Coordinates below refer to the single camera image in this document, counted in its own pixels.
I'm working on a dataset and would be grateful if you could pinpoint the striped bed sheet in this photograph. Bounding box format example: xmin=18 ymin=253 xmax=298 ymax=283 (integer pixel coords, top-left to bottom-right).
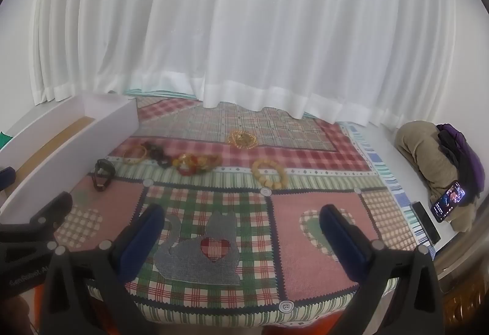
xmin=124 ymin=87 xmax=438 ymax=257

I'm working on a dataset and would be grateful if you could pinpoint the white box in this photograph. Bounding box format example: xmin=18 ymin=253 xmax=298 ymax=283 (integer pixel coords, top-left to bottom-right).
xmin=0 ymin=92 xmax=140 ymax=223

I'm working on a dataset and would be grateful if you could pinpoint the beige cloth pile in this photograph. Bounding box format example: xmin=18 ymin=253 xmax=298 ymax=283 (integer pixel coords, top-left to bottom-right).
xmin=395 ymin=121 xmax=478 ymax=232

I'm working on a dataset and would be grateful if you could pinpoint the white curtain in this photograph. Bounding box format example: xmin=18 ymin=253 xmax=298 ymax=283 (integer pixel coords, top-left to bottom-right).
xmin=28 ymin=0 xmax=469 ymax=127

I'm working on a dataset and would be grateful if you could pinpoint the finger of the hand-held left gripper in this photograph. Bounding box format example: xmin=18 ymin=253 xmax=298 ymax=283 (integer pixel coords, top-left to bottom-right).
xmin=0 ymin=166 xmax=17 ymax=194
xmin=0 ymin=192 xmax=73 ymax=252

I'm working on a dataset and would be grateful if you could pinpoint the purple garment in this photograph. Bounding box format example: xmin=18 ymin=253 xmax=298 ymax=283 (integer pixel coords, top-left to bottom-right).
xmin=436 ymin=123 xmax=487 ymax=202

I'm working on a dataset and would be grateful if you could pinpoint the yellow bangle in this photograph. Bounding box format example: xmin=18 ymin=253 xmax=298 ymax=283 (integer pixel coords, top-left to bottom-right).
xmin=122 ymin=146 xmax=148 ymax=165

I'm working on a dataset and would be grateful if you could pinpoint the lit smartphone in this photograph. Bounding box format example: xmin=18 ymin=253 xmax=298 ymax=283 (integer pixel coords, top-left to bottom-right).
xmin=431 ymin=180 xmax=467 ymax=223

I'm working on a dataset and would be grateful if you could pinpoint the dark bead bracelet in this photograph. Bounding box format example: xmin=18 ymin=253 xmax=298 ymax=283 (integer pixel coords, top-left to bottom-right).
xmin=141 ymin=142 xmax=172 ymax=168

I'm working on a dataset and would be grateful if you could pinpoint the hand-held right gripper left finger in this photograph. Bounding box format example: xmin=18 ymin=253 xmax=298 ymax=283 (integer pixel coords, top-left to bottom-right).
xmin=40 ymin=202 xmax=166 ymax=335

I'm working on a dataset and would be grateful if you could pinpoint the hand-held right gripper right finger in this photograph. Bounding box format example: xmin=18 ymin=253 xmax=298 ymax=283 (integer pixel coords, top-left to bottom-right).
xmin=319 ymin=204 xmax=446 ymax=335

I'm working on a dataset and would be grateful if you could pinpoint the dark brown bracelet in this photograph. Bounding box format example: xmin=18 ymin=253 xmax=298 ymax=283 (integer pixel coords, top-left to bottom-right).
xmin=91 ymin=158 xmax=115 ymax=191

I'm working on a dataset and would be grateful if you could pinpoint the beige beaded bracelet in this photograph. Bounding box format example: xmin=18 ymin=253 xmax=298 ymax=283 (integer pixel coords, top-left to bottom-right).
xmin=228 ymin=130 xmax=259 ymax=148

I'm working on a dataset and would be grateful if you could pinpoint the gold bracelet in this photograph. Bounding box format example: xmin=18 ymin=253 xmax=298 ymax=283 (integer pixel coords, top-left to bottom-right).
xmin=174 ymin=153 xmax=197 ymax=177

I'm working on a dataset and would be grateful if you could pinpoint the red orange bead bracelet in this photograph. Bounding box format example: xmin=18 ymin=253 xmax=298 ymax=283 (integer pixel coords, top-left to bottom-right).
xmin=191 ymin=153 xmax=223 ymax=172

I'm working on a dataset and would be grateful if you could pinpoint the yellow bead bracelet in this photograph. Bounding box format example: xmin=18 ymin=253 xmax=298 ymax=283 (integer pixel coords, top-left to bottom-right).
xmin=251 ymin=158 xmax=288 ymax=189

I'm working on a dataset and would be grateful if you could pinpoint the black phone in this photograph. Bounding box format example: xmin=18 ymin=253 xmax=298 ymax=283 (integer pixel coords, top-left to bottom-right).
xmin=412 ymin=201 xmax=441 ymax=245

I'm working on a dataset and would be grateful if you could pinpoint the patchwork plaid blanket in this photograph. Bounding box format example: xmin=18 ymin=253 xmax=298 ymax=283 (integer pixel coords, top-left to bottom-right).
xmin=53 ymin=96 xmax=434 ymax=324

